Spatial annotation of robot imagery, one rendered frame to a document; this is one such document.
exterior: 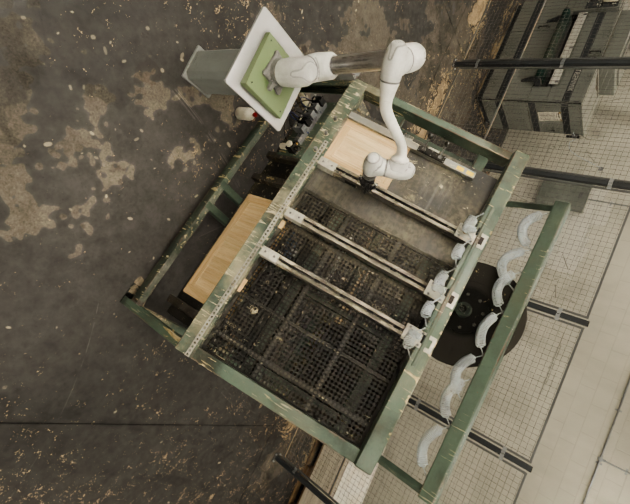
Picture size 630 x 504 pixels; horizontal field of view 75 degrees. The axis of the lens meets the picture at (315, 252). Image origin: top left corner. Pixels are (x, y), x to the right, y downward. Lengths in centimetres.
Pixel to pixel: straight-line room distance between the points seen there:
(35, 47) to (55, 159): 60
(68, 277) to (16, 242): 37
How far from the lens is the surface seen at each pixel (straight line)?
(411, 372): 251
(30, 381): 336
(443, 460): 289
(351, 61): 253
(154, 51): 315
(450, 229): 275
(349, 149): 293
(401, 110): 313
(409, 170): 241
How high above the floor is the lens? 279
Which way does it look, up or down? 39 degrees down
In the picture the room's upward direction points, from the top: 111 degrees clockwise
